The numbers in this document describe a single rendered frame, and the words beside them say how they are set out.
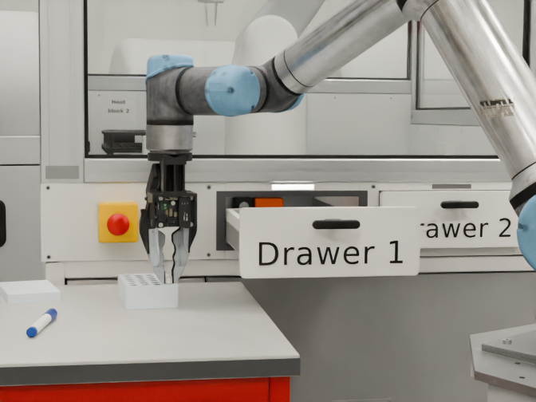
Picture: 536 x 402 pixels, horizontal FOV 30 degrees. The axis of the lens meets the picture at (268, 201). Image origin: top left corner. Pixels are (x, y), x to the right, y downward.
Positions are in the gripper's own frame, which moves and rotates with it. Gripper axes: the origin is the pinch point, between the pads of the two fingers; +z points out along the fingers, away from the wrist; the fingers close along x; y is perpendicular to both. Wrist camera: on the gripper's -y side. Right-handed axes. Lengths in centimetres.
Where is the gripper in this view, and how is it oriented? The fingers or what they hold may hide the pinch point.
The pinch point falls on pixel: (167, 274)
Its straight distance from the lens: 164.5
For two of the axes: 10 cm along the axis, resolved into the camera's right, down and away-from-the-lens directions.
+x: 9.7, -0.1, 2.5
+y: 2.5, 0.8, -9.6
